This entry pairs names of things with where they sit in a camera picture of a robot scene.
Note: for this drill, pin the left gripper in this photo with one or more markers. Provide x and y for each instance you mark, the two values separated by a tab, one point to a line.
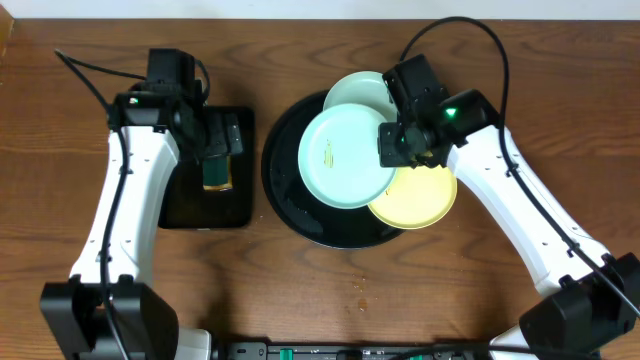
220	138

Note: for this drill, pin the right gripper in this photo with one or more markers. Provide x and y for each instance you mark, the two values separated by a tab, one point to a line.
392	155

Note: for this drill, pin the green yellow sponge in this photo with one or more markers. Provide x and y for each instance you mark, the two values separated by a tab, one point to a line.
216	174

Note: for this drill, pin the light blue plate front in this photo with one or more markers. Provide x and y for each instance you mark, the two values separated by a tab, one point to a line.
338	157

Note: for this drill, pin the light blue plate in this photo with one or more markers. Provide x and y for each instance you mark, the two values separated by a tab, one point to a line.
338	157
365	88

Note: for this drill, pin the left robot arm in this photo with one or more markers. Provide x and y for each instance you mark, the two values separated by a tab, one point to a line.
174	163

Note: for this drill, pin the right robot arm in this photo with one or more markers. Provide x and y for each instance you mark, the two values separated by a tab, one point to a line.
589	297

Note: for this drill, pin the black rectangular tray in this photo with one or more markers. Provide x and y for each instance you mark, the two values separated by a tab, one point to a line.
188	204

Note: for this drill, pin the black round tray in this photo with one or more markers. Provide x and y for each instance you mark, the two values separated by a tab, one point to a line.
292	201

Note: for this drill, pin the yellow plate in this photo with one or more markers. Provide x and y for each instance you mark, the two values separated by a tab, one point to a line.
417	198

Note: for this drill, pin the light blue plate top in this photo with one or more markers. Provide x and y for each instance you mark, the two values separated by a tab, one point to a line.
365	88

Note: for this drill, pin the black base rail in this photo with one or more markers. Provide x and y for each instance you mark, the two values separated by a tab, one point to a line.
255	350

